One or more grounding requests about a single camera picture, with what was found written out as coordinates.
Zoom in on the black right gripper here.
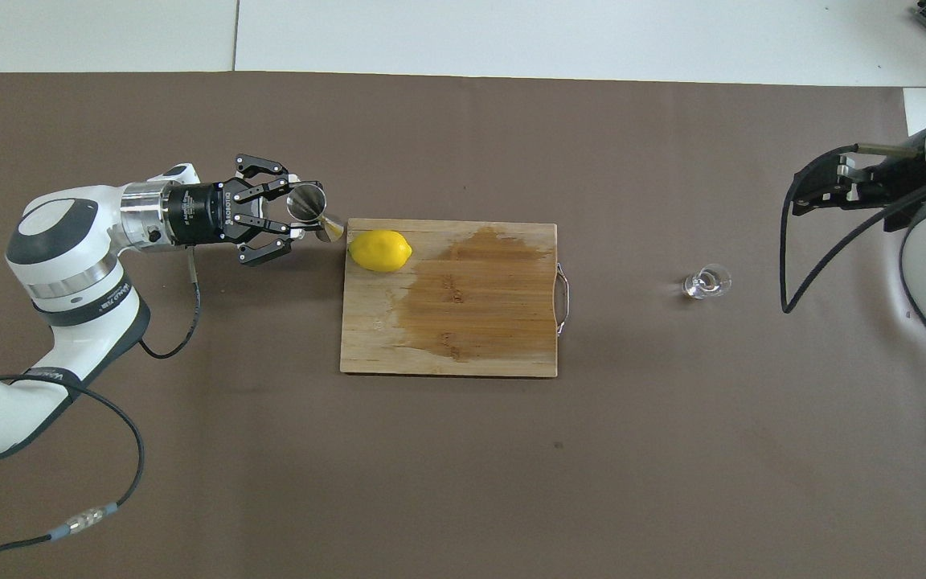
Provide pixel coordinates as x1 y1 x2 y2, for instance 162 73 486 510
793 153 926 234

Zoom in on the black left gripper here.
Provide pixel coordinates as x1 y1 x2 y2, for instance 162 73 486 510
167 154 325 267

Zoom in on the steel double jigger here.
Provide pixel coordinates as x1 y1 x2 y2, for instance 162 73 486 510
286 183 345 244

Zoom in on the small clear glass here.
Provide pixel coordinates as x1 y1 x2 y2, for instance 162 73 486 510
683 263 733 301

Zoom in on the yellow lemon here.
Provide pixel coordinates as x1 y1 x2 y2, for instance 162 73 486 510
348 229 414 274

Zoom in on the wooden cutting board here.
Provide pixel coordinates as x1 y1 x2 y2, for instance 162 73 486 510
339 218 572 379

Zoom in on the brown paper table mat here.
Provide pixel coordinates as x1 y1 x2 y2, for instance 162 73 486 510
0 71 926 579

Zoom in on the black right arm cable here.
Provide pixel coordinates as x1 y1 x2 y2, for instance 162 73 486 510
781 143 926 314

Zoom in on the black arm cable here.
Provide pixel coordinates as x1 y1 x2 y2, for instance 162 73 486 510
781 143 926 314
0 245 203 565

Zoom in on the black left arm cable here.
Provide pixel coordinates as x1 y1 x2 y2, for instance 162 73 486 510
0 245 203 565

